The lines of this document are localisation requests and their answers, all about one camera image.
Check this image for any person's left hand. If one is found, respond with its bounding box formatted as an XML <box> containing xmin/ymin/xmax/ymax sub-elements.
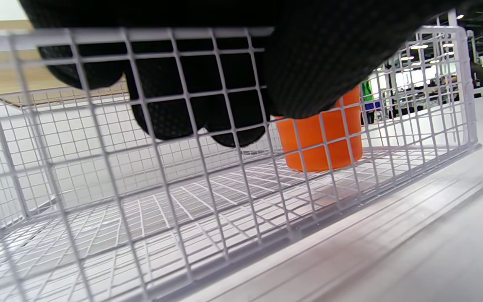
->
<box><xmin>18</xmin><ymin>0</ymin><xmax>447</xmax><ymax>148</ymax></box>

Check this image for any orange plastic cup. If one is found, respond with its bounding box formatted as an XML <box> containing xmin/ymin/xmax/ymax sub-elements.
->
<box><xmin>275</xmin><ymin>84</ymin><xmax>364</xmax><ymax>173</ymax></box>

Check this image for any green curtain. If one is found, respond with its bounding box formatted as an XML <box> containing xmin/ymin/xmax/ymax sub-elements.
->
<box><xmin>361</xmin><ymin>80</ymin><xmax>375</xmax><ymax>102</ymax></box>

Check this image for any white mesh sliding drawer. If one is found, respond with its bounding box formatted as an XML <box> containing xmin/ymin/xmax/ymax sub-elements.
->
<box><xmin>0</xmin><ymin>25</ymin><xmax>483</xmax><ymax>302</ymax></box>

